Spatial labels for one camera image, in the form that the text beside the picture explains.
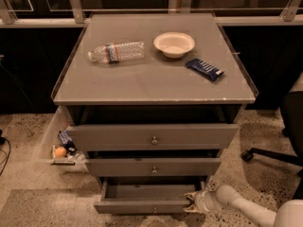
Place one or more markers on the black office chair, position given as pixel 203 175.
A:
pixel 272 150

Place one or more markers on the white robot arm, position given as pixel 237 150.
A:
pixel 290 213

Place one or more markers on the grey middle drawer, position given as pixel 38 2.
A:
pixel 153 167

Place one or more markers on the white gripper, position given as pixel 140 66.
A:
pixel 200 201

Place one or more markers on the grey bottom drawer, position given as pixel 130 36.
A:
pixel 147 195

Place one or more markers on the blue packet in bin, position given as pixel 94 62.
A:
pixel 66 141

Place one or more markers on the blue snack bag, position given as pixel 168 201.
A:
pixel 204 69

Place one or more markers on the orange fruit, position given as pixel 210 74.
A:
pixel 60 152

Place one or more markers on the white paper bowl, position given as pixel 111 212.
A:
pixel 174 45

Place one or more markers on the metal window railing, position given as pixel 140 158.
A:
pixel 65 13

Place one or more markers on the grey drawer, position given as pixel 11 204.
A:
pixel 153 167
pixel 147 195
pixel 152 136

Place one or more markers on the grey top drawer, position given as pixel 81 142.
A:
pixel 152 136

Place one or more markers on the clear plastic water bottle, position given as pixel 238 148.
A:
pixel 117 52

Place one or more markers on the grey drawer cabinet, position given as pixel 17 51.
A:
pixel 155 89

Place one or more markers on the clear plastic side bin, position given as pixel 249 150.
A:
pixel 51 141

